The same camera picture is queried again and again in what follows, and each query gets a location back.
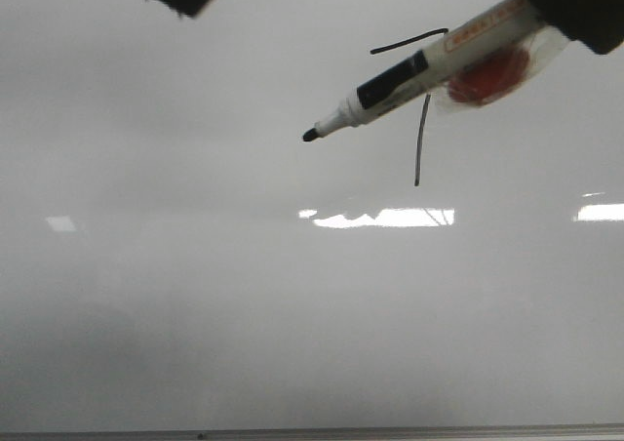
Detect white whiteboard with aluminium frame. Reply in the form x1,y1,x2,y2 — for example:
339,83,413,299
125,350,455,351
1,0,623,431

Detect red sticker in clear tape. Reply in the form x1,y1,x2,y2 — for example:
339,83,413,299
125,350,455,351
432,26,570,114

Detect white black whiteboard marker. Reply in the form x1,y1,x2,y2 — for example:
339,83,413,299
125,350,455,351
302,0,545,141

